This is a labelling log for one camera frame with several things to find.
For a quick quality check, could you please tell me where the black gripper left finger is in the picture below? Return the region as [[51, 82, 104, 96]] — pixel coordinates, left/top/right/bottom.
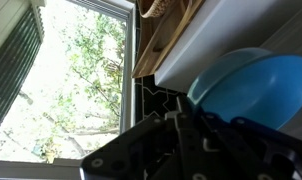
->
[[79, 95, 206, 180]]

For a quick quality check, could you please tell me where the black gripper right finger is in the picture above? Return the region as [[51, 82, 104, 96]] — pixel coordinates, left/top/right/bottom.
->
[[195, 111, 302, 180]]

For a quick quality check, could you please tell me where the blue plastic bowl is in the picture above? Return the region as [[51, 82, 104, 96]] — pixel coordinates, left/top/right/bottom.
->
[[186, 47, 302, 132]]

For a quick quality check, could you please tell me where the wooden serving tray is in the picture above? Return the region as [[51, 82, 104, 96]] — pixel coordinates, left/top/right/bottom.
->
[[131, 0, 206, 80]]

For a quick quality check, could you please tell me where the white microwave oven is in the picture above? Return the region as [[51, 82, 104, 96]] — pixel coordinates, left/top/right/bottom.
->
[[153, 0, 302, 95]]

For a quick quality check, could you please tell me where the woven basket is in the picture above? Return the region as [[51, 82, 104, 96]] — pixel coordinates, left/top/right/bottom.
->
[[136, 0, 176, 20]]

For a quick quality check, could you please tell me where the window with white frame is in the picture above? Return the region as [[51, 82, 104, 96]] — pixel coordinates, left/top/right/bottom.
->
[[0, 0, 138, 180]]

